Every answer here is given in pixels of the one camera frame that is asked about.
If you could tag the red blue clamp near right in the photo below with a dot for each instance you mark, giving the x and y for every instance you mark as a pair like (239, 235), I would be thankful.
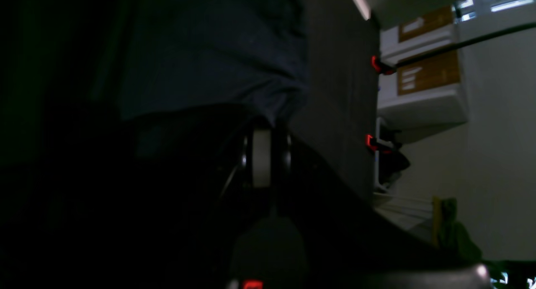
(381, 68)

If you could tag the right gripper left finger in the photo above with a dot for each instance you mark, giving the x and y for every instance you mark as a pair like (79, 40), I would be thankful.
(256, 157)

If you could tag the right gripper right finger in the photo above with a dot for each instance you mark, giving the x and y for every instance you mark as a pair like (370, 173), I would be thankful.
(281, 155)

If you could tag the dark navy t-shirt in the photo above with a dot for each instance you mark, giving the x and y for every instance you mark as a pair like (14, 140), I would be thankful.
(170, 55)

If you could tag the red black clamp far right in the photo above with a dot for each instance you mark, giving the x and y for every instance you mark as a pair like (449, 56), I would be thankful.
(382, 146)

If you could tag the green plant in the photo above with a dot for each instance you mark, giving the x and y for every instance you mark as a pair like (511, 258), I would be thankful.
(452, 235)

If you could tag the white cardboard storage boxes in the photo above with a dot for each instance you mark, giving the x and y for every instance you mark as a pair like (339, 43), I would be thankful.
(428, 92)

